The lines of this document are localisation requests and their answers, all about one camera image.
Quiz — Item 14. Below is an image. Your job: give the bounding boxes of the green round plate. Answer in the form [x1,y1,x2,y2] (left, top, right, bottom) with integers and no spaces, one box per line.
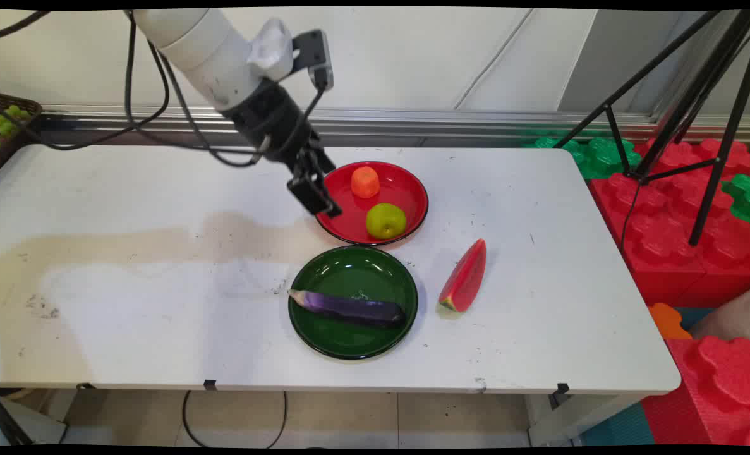
[287,245,419,361]

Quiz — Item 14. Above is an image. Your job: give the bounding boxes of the green toy grapes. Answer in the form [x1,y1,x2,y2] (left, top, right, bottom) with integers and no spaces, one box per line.
[0,104,32,142]

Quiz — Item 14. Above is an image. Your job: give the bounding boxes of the large red foam block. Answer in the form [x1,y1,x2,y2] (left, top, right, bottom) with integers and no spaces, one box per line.
[588,138,750,308]

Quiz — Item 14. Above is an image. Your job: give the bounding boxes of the beige fabric object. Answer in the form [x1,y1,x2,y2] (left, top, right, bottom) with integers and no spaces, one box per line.
[690,284,750,346]

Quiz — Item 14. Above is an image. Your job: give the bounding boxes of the aluminium wall rail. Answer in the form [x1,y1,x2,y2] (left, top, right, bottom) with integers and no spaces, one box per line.
[32,104,750,145]

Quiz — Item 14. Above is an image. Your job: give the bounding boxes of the white table leg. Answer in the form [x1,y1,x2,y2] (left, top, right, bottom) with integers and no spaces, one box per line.
[526,392,642,447]

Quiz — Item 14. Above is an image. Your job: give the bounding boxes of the purple toy eggplant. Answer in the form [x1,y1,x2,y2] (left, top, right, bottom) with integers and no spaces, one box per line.
[287,288,408,329]

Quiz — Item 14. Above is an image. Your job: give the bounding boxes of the orange foam piece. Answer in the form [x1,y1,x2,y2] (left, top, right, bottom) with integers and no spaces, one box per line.
[647,303,693,341]

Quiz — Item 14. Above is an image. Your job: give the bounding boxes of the dark wicker basket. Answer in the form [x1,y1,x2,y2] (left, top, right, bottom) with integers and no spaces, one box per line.
[0,91,43,178]

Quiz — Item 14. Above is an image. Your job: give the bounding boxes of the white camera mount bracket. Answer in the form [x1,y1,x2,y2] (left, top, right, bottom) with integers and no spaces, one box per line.
[247,18,295,82]

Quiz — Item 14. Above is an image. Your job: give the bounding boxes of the black tripod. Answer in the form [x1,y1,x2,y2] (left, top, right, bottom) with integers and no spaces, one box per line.
[553,9,750,247]

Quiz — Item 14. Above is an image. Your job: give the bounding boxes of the red round plate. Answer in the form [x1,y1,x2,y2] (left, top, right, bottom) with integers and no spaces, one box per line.
[315,161,430,246]

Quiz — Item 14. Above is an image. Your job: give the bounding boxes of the black floor cable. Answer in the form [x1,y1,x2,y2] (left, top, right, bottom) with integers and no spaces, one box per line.
[181,390,288,449]

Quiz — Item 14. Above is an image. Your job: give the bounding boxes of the looped black gripper cable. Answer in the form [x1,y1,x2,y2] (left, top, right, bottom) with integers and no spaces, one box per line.
[147,41,272,169]

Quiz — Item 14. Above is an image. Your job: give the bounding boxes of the toy watermelon slice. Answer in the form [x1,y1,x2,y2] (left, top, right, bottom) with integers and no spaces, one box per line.
[437,238,487,313]

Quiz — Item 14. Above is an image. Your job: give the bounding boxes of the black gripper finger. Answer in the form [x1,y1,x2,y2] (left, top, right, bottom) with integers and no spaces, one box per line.
[287,159,329,216]
[311,150,344,220]

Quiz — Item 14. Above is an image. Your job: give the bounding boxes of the orange toy carrot piece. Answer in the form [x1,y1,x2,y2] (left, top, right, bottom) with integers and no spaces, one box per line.
[351,166,381,199]

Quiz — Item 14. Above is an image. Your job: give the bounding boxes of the thin black camera cable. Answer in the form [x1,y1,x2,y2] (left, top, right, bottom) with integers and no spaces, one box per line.
[272,87,326,155]

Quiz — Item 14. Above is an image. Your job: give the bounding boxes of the long black arm cable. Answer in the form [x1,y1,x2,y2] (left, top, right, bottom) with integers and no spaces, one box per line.
[0,9,171,152]

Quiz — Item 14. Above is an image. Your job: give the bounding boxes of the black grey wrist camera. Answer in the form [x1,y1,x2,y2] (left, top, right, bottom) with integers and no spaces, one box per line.
[292,29,335,92]

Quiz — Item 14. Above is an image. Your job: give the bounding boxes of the teal floor mat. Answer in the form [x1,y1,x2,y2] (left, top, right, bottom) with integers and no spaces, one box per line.
[579,403,657,447]

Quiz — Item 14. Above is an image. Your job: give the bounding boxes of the green toy apple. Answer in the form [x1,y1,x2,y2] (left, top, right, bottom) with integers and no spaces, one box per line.
[366,202,408,240]

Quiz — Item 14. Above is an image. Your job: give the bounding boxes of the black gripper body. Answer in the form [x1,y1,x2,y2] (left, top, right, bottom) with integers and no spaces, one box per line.
[222,78,337,176]

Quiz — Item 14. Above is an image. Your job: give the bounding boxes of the small green foam block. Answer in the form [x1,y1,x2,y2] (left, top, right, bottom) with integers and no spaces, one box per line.
[721,173,750,229]

